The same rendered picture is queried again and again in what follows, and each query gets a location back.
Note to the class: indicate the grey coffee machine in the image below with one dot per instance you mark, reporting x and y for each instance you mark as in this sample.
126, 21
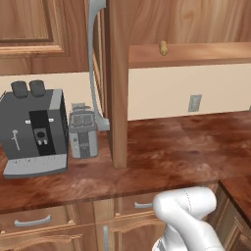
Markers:
19, 130

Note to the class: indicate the wooden rolling pin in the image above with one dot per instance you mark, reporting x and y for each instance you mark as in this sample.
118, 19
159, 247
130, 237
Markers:
163, 48

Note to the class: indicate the wooden panelled cabinet door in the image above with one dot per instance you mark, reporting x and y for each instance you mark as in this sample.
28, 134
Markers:
32, 32

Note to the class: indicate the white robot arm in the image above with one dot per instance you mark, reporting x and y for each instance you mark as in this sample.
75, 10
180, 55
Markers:
186, 212

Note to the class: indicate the wooden base cabinet run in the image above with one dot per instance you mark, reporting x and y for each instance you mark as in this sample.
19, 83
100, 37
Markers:
235, 228

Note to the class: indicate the wooden base cabinet door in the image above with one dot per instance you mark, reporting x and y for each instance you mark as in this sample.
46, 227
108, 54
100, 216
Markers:
39, 241
137, 235

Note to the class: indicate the wooden drawer front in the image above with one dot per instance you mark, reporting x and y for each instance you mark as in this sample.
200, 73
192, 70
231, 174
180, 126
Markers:
125, 204
62, 215

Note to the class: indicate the grey wall outlet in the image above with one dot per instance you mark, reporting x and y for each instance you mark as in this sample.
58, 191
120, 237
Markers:
195, 103

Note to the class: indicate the wooden wall cabinet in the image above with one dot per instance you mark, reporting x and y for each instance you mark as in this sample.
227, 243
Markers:
196, 32

